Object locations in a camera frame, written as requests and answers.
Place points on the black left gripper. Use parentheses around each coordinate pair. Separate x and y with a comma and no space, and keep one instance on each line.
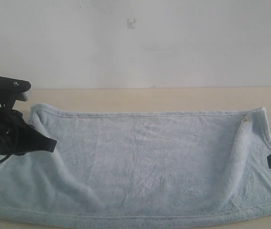
(17,137)

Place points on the light blue fluffy towel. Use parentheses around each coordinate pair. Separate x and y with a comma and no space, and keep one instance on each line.
(163,170)

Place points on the white printed clothing label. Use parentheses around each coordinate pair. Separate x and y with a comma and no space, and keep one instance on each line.
(245,119)

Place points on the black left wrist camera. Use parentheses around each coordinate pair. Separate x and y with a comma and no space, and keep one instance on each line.
(12,90)

